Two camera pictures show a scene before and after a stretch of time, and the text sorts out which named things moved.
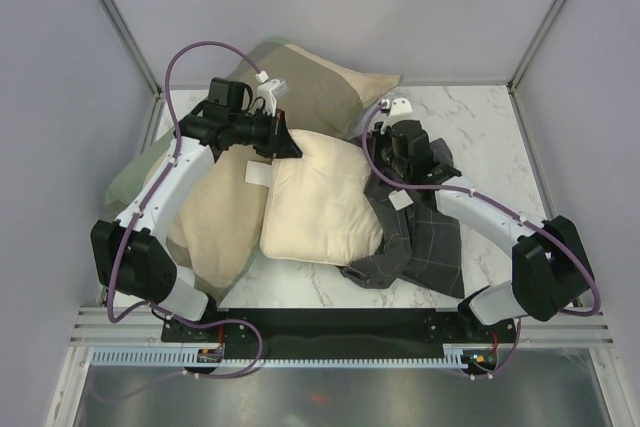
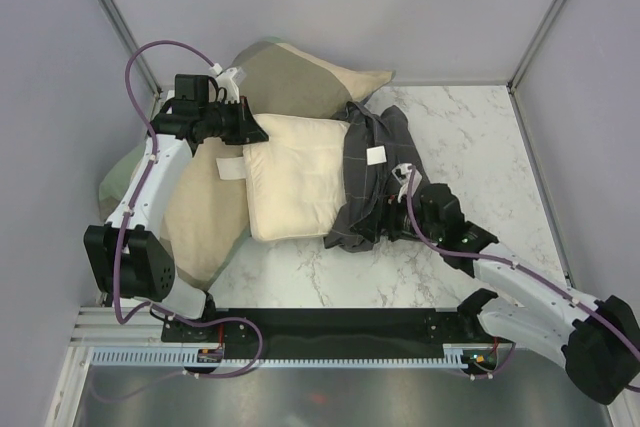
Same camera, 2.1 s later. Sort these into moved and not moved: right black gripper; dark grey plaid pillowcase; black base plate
Moved: dark grey plaid pillowcase; right black gripper
Not moved: black base plate
